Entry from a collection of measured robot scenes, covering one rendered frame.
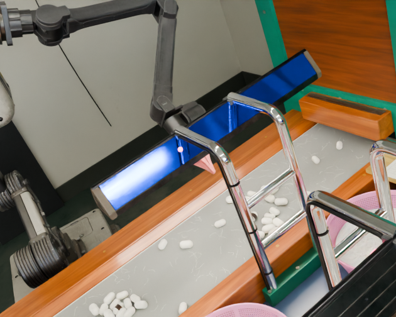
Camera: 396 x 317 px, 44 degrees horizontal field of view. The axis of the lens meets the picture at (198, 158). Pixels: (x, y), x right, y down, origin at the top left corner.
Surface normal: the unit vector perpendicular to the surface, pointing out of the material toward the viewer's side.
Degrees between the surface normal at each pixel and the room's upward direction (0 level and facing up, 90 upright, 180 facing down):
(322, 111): 90
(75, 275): 0
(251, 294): 90
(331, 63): 90
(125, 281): 0
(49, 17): 42
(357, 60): 90
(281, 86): 58
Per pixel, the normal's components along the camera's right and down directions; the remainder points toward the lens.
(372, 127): -0.78, 0.53
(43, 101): 0.53, 0.29
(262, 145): -0.33, -0.80
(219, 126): 0.28, -0.18
